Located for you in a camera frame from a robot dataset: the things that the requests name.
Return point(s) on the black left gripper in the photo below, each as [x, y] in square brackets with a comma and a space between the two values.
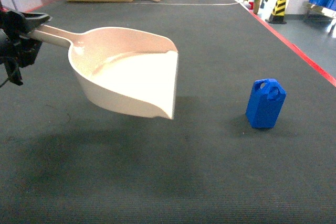
[18, 50]

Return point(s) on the blue 3D-printed part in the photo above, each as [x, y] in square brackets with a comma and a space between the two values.
[265, 102]

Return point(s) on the beige plastic dustpan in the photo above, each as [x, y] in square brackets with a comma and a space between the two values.
[120, 69]

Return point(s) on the steel shelf rack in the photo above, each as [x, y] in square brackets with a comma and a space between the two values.
[320, 11]

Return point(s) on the yellow black traffic cone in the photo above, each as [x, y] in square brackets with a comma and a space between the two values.
[277, 15]

